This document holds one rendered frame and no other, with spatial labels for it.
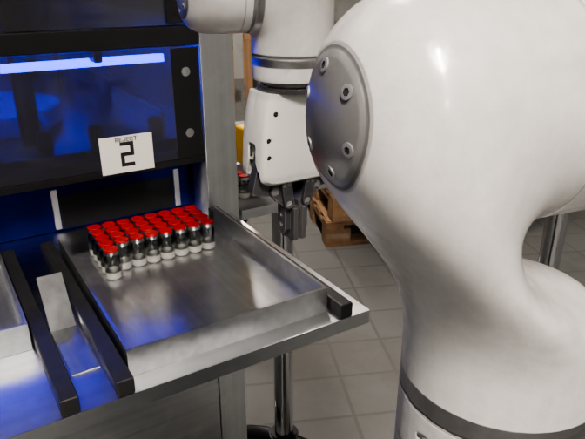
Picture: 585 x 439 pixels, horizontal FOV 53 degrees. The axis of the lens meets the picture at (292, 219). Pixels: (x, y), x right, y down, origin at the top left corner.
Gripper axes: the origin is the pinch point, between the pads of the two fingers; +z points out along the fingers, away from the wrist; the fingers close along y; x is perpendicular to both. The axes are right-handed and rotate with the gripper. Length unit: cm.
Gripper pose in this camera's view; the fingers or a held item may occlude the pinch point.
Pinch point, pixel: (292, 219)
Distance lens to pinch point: 67.9
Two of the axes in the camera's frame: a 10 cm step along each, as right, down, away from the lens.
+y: -8.5, 2.0, -4.9
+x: 5.3, 3.3, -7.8
